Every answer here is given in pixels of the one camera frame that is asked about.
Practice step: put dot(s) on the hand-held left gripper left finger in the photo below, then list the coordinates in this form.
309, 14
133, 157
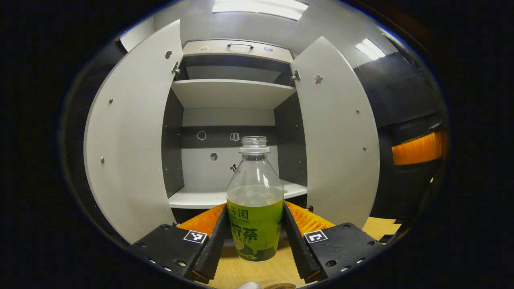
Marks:
215, 249

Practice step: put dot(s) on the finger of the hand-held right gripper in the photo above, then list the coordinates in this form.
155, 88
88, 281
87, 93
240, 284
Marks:
417, 149

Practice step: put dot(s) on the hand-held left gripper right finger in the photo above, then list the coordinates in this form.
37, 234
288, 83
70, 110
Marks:
299, 249

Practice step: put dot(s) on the round brown coaster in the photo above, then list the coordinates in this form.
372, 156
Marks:
280, 285

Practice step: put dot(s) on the green label clear bottle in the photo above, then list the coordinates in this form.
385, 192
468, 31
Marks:
255, 224

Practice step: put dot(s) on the white cabinet door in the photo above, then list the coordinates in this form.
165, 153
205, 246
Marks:
337, 140
132, 140

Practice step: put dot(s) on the white cabinet shelf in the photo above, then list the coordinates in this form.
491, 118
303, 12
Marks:
233, 94
196, 198

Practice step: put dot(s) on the ceiling light panel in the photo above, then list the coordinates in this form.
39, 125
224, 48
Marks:
370, 49

